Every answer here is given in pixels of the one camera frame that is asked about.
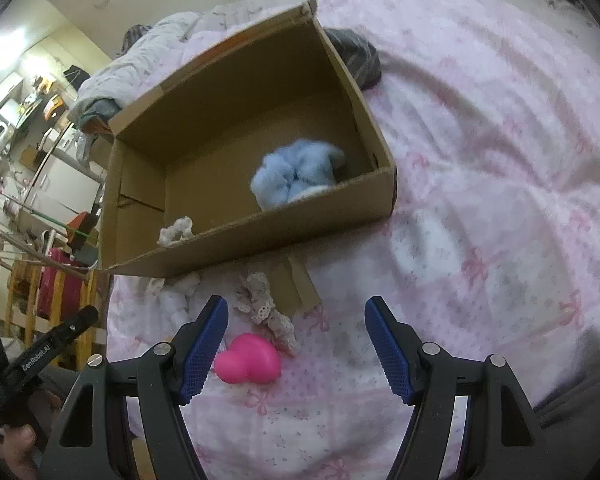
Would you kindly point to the wooden rack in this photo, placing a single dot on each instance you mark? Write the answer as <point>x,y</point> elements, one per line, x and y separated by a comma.
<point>17,285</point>

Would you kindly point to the grey printed quilt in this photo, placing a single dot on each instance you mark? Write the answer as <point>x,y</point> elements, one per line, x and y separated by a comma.
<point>140,60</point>

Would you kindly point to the blue fluffy scrunchie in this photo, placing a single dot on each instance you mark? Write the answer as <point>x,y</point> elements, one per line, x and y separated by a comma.
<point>290,175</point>

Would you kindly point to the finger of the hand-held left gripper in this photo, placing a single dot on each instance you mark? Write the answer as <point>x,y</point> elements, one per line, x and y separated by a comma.
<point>77,322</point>

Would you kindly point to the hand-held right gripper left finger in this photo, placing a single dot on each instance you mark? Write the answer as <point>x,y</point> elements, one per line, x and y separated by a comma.
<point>205,350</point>

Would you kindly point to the white kitchen cabinet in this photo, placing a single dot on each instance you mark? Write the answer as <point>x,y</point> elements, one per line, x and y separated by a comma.
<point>65,185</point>

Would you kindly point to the red suitcase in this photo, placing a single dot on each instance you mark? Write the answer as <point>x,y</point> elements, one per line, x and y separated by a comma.
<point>60,280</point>

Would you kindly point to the brown cardboard box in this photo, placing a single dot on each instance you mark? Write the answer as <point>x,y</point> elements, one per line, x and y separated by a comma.
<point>240,125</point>

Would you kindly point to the pink heart-shaped soft toy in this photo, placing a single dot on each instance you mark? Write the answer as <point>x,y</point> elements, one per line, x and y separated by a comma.
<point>250,365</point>

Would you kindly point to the person's left hand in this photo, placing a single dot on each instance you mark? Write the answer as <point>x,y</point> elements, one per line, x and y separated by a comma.
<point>22,447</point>

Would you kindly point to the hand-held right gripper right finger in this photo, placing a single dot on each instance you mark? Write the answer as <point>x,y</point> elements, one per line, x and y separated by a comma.
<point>387,355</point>

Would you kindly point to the beige lace scrunchie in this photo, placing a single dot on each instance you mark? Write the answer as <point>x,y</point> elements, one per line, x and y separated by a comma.
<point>265,305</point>

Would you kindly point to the white lace scrunchie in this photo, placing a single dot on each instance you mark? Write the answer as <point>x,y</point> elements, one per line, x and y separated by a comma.
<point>177,295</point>

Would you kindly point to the dark checked cloth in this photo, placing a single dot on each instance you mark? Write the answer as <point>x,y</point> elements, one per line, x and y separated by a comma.
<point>132,37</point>

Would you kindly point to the black hanging garment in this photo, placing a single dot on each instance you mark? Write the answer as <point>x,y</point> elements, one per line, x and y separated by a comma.
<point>75,71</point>

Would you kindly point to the dark striped cloth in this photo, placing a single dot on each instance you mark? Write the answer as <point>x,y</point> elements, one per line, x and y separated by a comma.
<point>357,57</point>

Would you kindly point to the white cloth scrap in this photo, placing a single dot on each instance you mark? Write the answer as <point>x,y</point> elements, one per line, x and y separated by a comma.
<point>175,230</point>

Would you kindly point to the brown cardboard strip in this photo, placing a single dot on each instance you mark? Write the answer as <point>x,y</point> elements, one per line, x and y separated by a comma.
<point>302,285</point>

